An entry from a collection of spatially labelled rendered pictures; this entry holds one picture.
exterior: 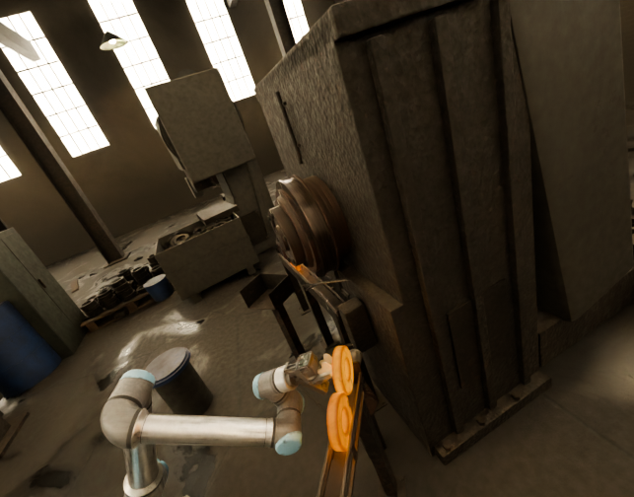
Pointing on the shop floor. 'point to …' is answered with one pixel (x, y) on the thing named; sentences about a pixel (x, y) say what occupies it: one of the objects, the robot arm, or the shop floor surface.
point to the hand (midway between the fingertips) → (341, 366)
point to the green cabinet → (32, 292)
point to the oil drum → (15, 351)
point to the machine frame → (425, 200)
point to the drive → (577, 165)
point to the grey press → (214, 149)
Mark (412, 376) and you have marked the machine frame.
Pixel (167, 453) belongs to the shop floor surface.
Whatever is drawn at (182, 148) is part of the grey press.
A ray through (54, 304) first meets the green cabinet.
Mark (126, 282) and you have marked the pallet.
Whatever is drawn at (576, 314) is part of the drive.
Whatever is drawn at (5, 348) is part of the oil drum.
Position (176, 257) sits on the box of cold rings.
